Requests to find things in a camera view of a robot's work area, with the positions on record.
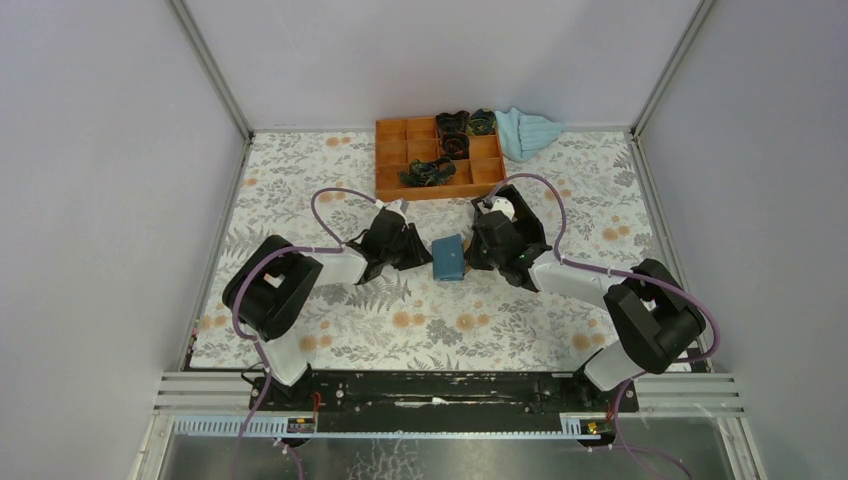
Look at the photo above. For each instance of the black rolled band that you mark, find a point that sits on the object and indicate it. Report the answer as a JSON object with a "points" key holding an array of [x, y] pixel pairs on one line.
{"points": [[482, 122], [451, 122], [455, 145]]}

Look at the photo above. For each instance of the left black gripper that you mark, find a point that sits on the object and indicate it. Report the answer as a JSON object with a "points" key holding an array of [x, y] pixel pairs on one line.
{"points": [[417, 252]]}

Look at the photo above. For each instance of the black rolled band top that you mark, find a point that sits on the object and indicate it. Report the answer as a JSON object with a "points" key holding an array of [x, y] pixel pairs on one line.
{"points": [[482, 122]]}

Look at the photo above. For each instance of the light blue folded cloth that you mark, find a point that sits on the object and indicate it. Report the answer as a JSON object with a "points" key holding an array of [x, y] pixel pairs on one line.
{"points": [[523, 136]]}

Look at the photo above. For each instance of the black card box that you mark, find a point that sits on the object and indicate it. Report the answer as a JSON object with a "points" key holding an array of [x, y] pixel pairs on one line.
{"points": [[526, 215]]}

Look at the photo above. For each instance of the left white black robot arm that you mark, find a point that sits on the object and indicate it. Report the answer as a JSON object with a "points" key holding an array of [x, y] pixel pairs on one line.
{"points": [[268, 293]]}

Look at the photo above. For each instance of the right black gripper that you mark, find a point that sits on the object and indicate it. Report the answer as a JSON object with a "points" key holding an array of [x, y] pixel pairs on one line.
{"points": [[471, 257]]}

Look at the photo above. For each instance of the blue leather card holder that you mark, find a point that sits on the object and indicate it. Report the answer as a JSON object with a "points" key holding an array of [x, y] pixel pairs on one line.
{"points": [[448, 258]]}

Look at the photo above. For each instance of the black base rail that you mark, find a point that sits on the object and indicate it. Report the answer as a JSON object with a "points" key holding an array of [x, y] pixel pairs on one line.
{"points": [[429, 402]]}

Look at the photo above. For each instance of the black tangled band pile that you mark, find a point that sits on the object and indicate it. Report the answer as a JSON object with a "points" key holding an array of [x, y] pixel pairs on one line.
{"points": [[434, 173]]}

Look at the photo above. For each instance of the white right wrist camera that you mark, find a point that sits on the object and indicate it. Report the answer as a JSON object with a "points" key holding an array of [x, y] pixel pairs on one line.
{"points": [[504, 206]]}

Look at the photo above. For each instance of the orange compartment tray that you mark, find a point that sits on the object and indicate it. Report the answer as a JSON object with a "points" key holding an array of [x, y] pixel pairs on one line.
{"points": [[399, 141]]}

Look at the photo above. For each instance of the black rolled band centre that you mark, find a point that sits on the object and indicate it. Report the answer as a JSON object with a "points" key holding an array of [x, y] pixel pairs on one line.
{"points": [[455, 145]]}

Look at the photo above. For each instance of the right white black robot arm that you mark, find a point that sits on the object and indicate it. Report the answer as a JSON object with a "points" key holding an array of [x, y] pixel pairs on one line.
{"points": [[653, 319]]}

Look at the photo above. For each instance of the black rolled band left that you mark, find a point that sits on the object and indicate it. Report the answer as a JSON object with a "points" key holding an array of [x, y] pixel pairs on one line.
{"points": [[451, 122]]}

